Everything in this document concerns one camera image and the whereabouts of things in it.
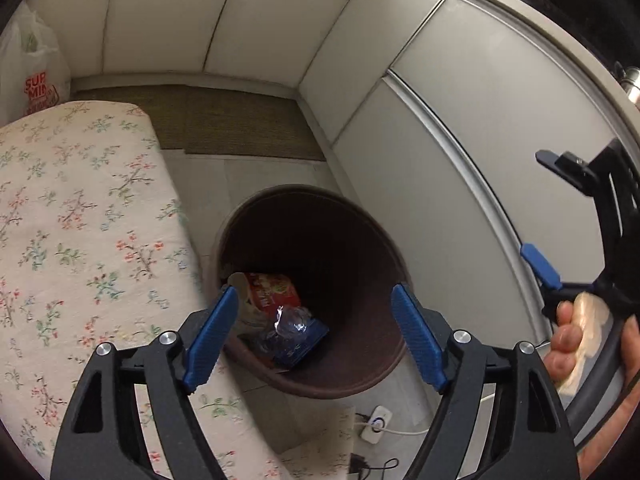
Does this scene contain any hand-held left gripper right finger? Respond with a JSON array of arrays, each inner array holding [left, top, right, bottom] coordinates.
[[390, 284, 581, 480]]

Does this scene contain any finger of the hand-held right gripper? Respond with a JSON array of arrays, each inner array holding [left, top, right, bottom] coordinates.
[[520, 243, 640, 322], [535, 137, 640, 281]]

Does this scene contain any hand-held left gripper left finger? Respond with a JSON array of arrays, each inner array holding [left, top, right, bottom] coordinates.
[[49, 284, 241, 480]]

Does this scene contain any red instant noodle cup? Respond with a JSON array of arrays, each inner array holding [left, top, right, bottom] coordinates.
[[227, 272, 303, 322]]

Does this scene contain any clear plastic bottle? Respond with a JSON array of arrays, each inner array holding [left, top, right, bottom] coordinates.
[[255, 305, 314, 361]]

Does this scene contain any blue printed packet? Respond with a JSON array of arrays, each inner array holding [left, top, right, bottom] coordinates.
[[272, 317, 331, 369]]

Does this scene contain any brown trash bin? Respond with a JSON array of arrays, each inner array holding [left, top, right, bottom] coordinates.
[[216, 185, 413, 401]]

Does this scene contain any person's right forearm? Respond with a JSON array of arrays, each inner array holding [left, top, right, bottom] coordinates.
[[577, 317, 640, 480]]

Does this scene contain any person's right hand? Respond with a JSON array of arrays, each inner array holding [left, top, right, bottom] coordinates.
[[544, 300, 583, 388]]

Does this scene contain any white power strip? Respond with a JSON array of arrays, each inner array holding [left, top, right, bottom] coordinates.
[[359, 405, 393, 445]]

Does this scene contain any metal flask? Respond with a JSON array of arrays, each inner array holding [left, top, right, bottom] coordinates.
[[621, 64, 640, 107]]

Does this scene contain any floral tablecloth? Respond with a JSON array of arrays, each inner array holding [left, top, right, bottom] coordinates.
[[0, 101, 357, 480]]

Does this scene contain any olive floor mat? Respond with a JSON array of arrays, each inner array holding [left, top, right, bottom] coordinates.
[[70, 85, 328, 162]]

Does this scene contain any white plastic bag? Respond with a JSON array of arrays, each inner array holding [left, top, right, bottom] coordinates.
[[0, 2, 72, 126]]

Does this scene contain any black adapter with cable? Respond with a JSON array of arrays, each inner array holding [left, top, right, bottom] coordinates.
[[347, 452, 401, 480]]

